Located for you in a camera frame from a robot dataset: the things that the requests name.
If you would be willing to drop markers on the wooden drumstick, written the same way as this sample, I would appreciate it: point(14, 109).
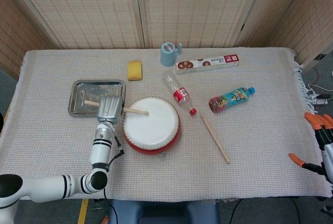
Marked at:
point(135, 111)
point(216, 140)

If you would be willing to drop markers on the long white cookie-print box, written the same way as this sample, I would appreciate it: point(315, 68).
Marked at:
point(208, 63)

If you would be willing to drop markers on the empty clear bottle red label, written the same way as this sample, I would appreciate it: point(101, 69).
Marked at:
point(180, 95)

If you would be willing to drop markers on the white woven tablecloth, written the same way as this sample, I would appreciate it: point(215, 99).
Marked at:
point(260, 143)

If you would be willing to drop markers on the orange-tipped right robot hand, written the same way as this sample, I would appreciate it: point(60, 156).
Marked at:
point(328, 153)

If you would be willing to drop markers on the blue padded seat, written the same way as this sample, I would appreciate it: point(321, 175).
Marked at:
point(161, 212)

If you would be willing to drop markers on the red drum white head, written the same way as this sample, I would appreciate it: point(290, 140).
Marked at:
point(153, 130)

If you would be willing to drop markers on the bamboo folding screen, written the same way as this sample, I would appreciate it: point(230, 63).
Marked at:
point(91, 13)

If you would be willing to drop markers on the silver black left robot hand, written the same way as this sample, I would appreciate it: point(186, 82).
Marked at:
point(109, 109)

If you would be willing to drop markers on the colourful drink bottle blue cap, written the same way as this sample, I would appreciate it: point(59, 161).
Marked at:
point(229, 100)

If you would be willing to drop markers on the yellow sponge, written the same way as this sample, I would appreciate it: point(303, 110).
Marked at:
point(134, 71)

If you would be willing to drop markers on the white power strip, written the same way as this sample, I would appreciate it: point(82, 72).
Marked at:
point(321, 101)

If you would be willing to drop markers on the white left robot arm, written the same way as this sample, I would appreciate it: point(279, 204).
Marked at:
point(100, 151)

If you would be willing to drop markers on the light blue mug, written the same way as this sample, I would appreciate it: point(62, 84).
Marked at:
point(167, 56)

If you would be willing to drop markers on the stainless steel tray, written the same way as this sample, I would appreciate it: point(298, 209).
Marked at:
point(78, 101)

